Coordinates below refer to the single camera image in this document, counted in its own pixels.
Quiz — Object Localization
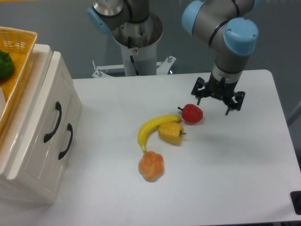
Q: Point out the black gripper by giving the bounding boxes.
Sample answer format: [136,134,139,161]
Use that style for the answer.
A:
[191,73,246,115]

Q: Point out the white plate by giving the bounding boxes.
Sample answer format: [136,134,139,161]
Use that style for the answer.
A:
[0,88,6,117]

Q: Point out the black device at edge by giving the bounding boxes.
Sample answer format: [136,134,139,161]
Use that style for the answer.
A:
[290,191,301,215]

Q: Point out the black drawer handle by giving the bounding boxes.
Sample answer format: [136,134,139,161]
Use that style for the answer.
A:
[43,101,63,143]
[58,123,73,160]

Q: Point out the black bottom drawer handle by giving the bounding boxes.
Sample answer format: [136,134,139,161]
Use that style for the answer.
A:
[58,123,73,160]

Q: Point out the yellow bell pepper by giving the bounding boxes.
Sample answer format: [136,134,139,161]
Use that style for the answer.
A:
[158,122,186,145]

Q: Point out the black top drawer handle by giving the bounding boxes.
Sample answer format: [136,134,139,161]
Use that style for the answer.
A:
[43,101,63,143]

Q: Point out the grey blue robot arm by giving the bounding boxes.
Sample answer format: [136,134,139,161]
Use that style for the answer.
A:
[87,0,259,111]

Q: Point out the red bell pepper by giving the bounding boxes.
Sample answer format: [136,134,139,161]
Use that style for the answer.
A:
[178,104,204,125]

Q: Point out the yellow woven basket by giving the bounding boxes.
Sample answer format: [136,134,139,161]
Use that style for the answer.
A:
[0,26,38,131]

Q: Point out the yellow banana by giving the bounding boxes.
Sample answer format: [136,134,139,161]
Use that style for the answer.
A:
[137,114,182,153]

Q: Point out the green bell pepper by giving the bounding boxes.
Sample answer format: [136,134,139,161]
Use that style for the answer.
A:
[0,50,15,81]

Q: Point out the white drawer cabinet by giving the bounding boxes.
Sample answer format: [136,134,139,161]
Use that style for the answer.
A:
[0,44,82,203]

